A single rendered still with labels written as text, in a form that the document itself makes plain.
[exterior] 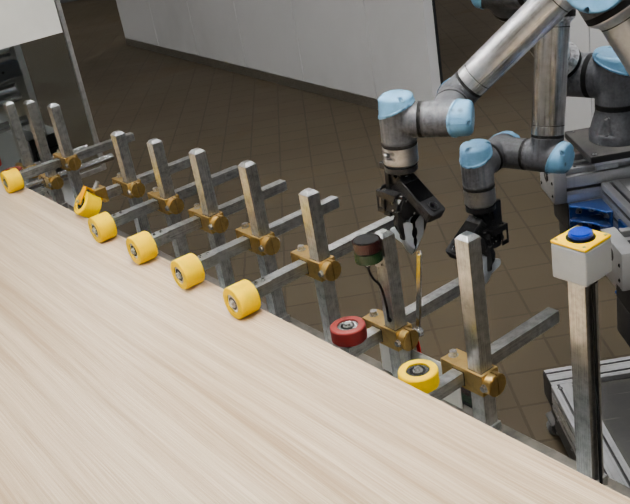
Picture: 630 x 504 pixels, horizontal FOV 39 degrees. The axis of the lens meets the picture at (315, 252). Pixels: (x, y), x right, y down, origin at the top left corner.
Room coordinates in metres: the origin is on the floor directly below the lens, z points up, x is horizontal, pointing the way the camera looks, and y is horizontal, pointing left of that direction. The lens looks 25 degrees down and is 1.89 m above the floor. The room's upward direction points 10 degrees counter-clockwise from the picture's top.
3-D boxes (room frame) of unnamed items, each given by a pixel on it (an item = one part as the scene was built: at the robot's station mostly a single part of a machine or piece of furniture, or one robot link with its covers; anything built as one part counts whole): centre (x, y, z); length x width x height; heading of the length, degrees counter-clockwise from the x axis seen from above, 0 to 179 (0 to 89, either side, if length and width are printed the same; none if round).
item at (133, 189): (2.79, 0.56, 0.95); 0.13 x 0.06 x 0.05; 34
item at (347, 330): (1.71, -0.04, 0.85); 0.08 x 0.08 x 0.11
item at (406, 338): (1.75, -0.13, 0.85); 0.13 x 0.06 x 0.05; 34
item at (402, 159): (1.78, -0.21, 1.25); 0.08 x 0.08 x 0.05
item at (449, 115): (1.76, -0.32, 1.32); 0.11 x 0.11 x 0.08; 70
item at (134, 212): (2.61, 0.40, 0.95); 0.50 x 0.04 x 0.04; 124
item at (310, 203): (1.94, -0.01, 0.91); 0.03 x 0.03 x 0.48; 34
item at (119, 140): (2.77, 0.55, 0.90); 0.03 x 0.03 x 0.48; 34
